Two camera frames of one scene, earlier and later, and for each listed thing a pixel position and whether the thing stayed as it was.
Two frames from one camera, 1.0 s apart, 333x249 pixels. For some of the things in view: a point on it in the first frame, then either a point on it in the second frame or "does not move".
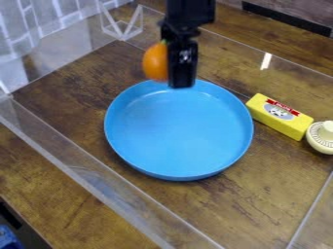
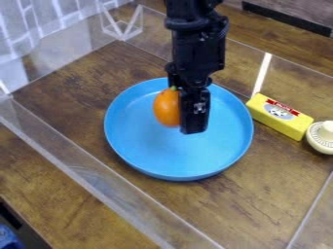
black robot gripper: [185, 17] to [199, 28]
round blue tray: [178, 133] does not move
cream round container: [318, 135] does not move
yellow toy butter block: [278, 117] does not move
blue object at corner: [9, 240] does not move
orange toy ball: [155, 61] to [166, 106]
